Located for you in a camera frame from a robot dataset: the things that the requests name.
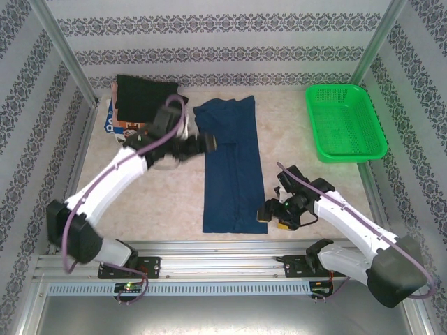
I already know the colourful printed folded t-shirt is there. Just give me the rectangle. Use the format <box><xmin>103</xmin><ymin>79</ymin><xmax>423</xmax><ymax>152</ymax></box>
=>
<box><xmin>103</xmin><ymin>99</ymin><xmax>151</xmax><ymax>144</ymax></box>

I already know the steel sheet shelf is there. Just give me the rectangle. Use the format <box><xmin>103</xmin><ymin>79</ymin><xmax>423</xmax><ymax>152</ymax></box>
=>
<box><xmin>13</xmin><ymin>278</ymin><xmax>434</xmax><ymax>335</ymax></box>

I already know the small green circuit board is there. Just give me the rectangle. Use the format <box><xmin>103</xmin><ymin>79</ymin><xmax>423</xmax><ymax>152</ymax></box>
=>
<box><xmin>310</xmin><ymin>281</ymin><xmax>335</xmax><ymax>297</ymax></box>
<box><xmin>114</xmin><ymin>282</ymin><xmax>144</xmax><ymax>294</ymax></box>

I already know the green plastic basket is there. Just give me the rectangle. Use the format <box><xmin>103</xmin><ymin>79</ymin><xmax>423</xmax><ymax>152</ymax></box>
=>
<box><xmin>305</xmin><ymin>83</ymin><xmax>390</xmax><ymax>164</ymax></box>

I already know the blue printed t-shirt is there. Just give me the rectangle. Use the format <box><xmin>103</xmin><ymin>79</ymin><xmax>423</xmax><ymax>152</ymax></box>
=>
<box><xmin>193</xmin><ymin>94</ymin><xmax>269</xmax><ymax>235</ymax></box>

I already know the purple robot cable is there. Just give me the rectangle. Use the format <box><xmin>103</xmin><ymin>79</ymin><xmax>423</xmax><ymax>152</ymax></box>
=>
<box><xmin>277</xmin><ymin>161</ymin><xmax>437</xmax><ymax>303</ymax></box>
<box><xmin>61</xmin><ymin>94</ymin><xmax>189</xmax><ymax>304</ymax></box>

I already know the grey slotted cable duct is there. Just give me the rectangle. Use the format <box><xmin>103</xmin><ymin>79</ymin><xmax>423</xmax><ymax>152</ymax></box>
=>
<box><xmin>47</xmin><ymin>281</ymin><xmax>312</xmax><ymax>297</ymax></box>

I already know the black folded t-shirt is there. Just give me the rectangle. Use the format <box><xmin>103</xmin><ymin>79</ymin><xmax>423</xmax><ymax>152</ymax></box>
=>
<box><xmin>113</xmin><ymin>74</ymin><xmax>191</xmax><ymax>123</ymax></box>

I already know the aluminium side rail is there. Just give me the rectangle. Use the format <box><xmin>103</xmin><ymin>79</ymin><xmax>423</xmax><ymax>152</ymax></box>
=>
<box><xmin>340</xmin><ymin>91</ymin><xmax>397</xmax><ymax>251</ymax></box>
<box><xmin>47</xmin><ymin>100</ymin><xmax>98</xmax><ymax>255</ymax></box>

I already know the aluminium frame post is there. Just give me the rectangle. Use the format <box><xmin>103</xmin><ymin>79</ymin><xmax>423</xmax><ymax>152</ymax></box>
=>
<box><xmin>340</xmin><ymin>0</ymin><xmax>408</xmax><ymax>104</ymax></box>
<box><xmin>27</xmin><ymin>0</ymin><xmax>101</xmax><ymax>105</ymax></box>

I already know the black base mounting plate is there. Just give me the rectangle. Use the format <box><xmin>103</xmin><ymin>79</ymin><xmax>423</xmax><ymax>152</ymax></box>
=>
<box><xmin>97</xmin><ymin>256</ymin><xmax>161</xmax><ymax>280</ymax></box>
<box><xmin>283</xmin><ymin>253</ymin><xmax>349</xmax><ymax>279</ymax></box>

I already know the aluminium mounting rail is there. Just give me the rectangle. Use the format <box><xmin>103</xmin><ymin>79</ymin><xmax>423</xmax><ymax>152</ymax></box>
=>
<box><xmin>33</xmin><ymin>240</ymin><xmax>415</xmax><ymax>280</ymax></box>

